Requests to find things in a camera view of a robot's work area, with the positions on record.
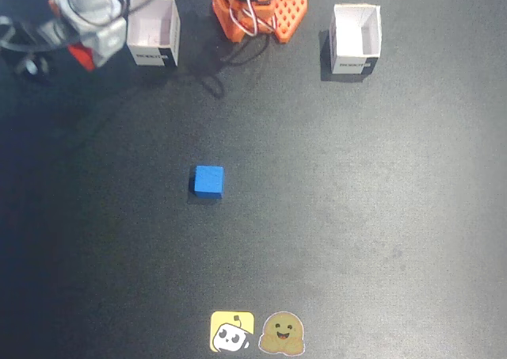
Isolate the yellow robot sticker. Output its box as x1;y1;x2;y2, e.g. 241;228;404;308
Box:
209;311;256;353

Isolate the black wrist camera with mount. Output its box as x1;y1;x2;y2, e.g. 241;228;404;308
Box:
0;16;55;81

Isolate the black camera cable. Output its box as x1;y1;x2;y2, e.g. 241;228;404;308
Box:
0;0;179;54

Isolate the white cardboard box black label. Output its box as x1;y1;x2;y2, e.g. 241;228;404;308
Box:
125;0;181;69
329;3;383;76

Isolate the white red servo wire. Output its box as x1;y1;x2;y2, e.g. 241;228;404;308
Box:
228;0;280;38

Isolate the dark grey felt mat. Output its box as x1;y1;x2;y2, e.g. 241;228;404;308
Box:
0;0;507;359

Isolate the blue cube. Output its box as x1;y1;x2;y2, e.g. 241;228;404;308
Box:
193;165;226;201

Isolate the brown hugging face sticker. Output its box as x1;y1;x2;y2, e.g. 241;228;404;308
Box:
257;311;307;356

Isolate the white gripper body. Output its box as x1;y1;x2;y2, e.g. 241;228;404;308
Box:
51;0;120;32

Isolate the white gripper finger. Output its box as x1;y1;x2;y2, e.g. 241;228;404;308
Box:
78;16;128;69

